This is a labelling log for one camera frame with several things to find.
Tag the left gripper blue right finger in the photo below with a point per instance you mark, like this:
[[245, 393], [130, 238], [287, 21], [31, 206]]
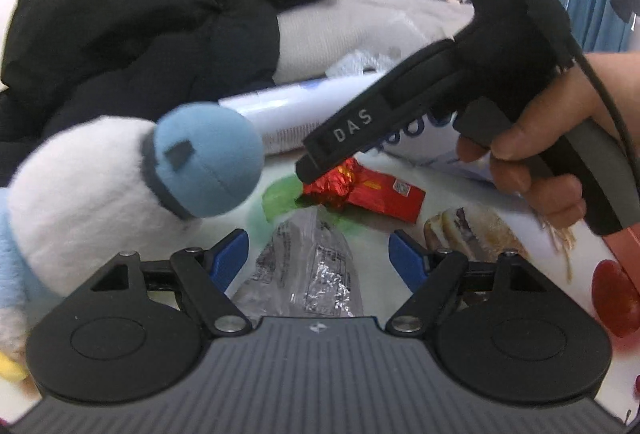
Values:
[[433, 278]]

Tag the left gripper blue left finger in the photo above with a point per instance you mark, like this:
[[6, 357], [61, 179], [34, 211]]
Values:
[[203, 276]]

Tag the silver foil wrapper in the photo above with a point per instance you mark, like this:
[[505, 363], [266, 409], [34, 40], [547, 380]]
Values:
[[306, 270]]

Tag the blue curtain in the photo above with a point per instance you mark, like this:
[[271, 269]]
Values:
[[596, 27]]

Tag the fruit print tablecloth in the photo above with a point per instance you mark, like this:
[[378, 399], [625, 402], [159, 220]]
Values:
[[512, 354]]

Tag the small red foil packet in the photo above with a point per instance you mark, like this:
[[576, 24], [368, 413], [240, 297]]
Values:
[[352, 185]]

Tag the translucent blue printed plastic bag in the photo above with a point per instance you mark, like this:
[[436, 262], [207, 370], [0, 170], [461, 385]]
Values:
[[425, 141]]

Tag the grey blanket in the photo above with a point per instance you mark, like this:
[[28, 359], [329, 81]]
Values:
[[338, 38]]

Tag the white cylindrical tube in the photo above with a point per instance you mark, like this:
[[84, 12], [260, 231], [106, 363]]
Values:
[[285, 115]]

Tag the blue white penguin plush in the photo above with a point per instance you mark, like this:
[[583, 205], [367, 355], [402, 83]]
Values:
[[113, 184]]

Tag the open pink cardboard box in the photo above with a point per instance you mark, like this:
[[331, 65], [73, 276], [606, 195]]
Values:
[[625, 246]]

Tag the black jacket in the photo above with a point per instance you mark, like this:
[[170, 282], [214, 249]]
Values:
[[66, 62]]

